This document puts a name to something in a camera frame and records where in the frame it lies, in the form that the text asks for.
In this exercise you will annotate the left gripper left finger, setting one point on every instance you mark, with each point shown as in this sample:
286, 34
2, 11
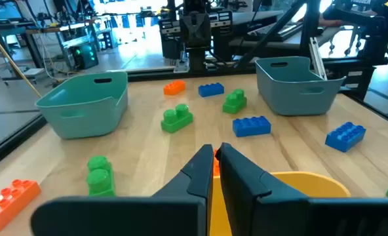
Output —
167, 213

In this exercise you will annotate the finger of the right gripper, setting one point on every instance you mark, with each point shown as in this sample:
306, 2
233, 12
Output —
190, 29
202, 29

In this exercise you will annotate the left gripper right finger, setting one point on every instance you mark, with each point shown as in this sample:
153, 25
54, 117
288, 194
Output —
263, 209

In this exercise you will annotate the small orange building block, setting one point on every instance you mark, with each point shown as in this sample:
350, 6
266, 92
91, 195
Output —
174, 88

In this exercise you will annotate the blue building block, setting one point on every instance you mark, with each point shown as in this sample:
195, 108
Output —
211, 90
251, 128
344, 137

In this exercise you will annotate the long orange building block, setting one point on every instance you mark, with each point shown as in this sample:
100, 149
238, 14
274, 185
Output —
7, 206

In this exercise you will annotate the dark monitor on arm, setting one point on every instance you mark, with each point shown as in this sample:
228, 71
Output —
2, 10

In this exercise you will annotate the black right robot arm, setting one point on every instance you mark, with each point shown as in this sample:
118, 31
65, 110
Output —
197, 60

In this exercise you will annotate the yellow plastic bin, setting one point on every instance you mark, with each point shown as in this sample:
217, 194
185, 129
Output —
312, 187

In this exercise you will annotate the grey desk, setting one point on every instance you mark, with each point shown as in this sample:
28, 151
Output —
256, 16

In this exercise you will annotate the black computer keyboard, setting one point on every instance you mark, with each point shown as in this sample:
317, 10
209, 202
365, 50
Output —
279, 34

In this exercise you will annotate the PC tower with green lights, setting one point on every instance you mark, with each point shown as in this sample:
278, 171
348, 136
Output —
86, 55

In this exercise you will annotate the grey-blue plastic bin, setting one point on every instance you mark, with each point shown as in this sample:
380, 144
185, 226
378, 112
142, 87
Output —
295, 98

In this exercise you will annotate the wooden workbench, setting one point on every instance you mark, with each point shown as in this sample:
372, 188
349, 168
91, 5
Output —
66, 27

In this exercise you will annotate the silver aluminium extrusion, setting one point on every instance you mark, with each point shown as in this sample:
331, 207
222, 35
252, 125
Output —
318, 59

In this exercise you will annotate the teal plastic bin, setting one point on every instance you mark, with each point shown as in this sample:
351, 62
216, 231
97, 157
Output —
82, 114

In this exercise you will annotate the black-legged desk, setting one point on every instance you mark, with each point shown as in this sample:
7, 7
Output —
13, 24

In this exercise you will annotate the black Trossen robot device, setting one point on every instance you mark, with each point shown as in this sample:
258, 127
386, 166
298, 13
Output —
374, 36

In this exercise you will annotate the grey office chair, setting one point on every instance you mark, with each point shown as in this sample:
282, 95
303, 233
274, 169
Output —
10, 41

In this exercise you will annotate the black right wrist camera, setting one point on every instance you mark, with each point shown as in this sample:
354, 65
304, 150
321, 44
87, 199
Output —
195, 6

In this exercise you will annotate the black vertical frame post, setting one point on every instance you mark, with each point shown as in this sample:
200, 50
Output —
171, 8
312, 23

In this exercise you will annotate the black diagonal frame strut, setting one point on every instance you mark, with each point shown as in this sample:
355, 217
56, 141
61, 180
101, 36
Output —
271, 32

